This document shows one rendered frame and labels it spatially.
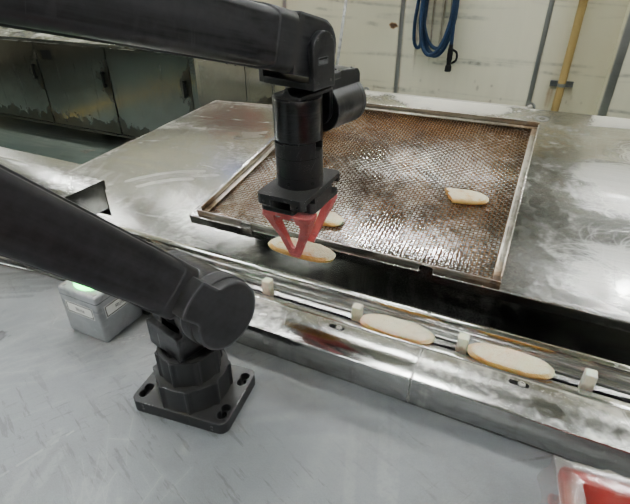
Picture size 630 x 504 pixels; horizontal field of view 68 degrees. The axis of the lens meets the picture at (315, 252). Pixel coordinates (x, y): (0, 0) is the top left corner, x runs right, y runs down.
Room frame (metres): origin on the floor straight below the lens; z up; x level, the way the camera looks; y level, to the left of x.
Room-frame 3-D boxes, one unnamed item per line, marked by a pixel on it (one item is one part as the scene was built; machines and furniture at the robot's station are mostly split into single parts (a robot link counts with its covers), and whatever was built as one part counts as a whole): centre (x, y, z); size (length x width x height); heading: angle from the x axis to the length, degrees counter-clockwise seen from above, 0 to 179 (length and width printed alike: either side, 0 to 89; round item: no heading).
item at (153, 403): (0.39, 0.14, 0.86); 0.12 x 0.09 x 0.08; 72
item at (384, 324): (0.47, -0.11, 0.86); 0.10 x 0.04 x 0.01; 64
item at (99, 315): (0.52, 0.30, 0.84); 0.08 x 0.08 x 0.11; 64
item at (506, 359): (0.41, -0.23, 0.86); 0.10 x 0.04 x 0.01; 64
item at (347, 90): (0.57, 0.00, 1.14); 0.11 x 0.09 x 0.12; 141
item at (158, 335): (0.41, 0.13, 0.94); 0.09 x 0.05 x 0.10; 141
